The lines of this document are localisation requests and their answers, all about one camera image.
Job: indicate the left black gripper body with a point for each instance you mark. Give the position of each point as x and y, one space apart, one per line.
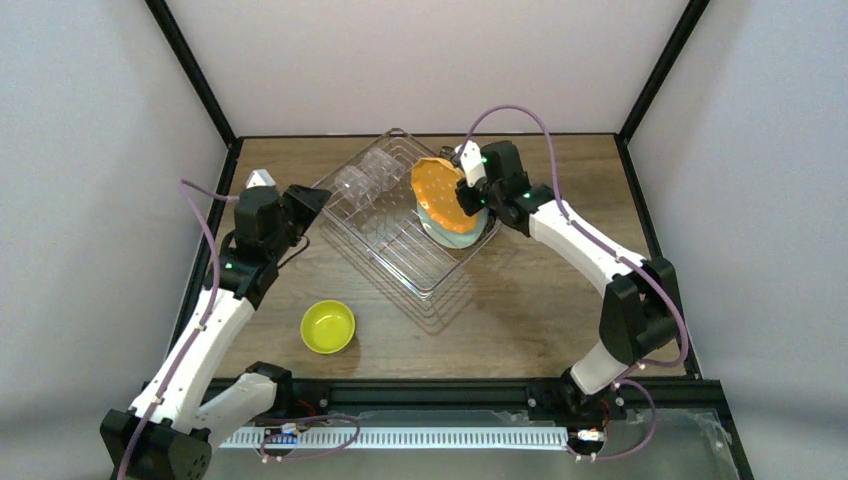
299 205

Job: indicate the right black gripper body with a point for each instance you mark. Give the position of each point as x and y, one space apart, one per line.
473 199

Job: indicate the orange plate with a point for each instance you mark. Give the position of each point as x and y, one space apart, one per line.
434 181

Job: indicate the light blue floral plate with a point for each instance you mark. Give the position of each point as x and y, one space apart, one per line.
450 239

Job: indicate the clear plastic glass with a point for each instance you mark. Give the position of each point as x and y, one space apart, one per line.
382 168
357 188

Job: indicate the metal wire dish rack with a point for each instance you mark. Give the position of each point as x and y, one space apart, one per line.
425 280

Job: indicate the black floral square plate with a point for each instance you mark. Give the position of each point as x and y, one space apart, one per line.
450 154

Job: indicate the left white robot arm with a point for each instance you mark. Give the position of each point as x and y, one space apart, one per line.
170 431

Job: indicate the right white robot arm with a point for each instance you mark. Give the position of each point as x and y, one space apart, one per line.
640 310

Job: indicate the yellow-green small bowl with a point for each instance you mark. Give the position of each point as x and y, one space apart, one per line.
327 327

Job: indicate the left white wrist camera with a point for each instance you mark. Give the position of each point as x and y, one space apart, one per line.
260 178

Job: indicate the white slotted cable duct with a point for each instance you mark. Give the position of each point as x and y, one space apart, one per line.
325 438

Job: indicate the left black frame post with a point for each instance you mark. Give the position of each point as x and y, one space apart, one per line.
167 22

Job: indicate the black frame post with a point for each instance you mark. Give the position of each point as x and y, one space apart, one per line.
681 33
167 22

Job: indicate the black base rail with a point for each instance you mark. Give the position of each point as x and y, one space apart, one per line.
543 398

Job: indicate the right black frame post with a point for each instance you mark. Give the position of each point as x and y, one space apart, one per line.
681 33

